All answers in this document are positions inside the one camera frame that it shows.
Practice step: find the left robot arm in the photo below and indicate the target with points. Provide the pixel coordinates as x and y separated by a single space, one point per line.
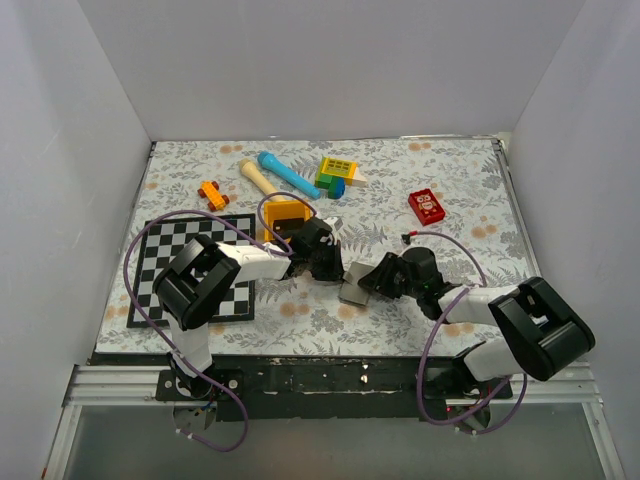
194 284

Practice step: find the aluminium frame rail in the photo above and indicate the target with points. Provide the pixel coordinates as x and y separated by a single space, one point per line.
139 385

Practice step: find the red owl block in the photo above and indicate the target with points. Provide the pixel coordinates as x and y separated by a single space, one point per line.
426 207

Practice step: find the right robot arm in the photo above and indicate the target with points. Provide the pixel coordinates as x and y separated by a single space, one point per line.
540 333

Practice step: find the orange toy car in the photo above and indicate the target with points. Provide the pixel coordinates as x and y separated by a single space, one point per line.
209 190

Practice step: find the remaining black card in bin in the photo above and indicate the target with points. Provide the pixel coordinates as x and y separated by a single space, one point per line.
287 227

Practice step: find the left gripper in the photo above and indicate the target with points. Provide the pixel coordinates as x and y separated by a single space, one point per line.
336 271

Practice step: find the colourful block house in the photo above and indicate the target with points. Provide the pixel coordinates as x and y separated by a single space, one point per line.
334 175

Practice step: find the cream wooden pin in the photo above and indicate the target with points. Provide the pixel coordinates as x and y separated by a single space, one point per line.
249 169

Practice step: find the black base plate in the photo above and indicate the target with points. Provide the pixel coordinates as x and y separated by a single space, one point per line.
271 387

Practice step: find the yellow toy bin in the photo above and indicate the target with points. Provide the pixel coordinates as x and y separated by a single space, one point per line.
283 210

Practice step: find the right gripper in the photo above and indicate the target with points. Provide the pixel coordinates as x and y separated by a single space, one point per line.
378 278

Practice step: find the grey card holder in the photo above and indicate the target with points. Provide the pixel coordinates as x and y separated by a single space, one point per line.
350 292

